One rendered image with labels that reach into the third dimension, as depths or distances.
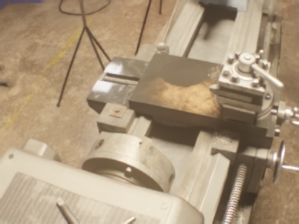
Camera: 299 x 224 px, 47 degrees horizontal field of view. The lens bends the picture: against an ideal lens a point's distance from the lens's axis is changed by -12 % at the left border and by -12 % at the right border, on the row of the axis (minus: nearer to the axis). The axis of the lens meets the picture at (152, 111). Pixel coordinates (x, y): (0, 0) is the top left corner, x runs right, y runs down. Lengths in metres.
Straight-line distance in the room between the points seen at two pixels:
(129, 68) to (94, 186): 1.04
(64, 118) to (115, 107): 1.32
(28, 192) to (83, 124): 1.99
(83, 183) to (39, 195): 0.10
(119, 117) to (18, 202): 0.83
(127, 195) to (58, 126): 2.09
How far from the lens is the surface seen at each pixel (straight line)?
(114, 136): 1.00
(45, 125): 2.84
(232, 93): 1.28
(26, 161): 0.85
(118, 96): 1.60
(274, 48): 2.74
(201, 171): 1.38
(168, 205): 0.72
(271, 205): 2.30
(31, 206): 0.77
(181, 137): 1.63
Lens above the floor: 1.96
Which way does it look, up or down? 46 degrees down
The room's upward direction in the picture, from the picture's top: 6 degrees counter-clockwise
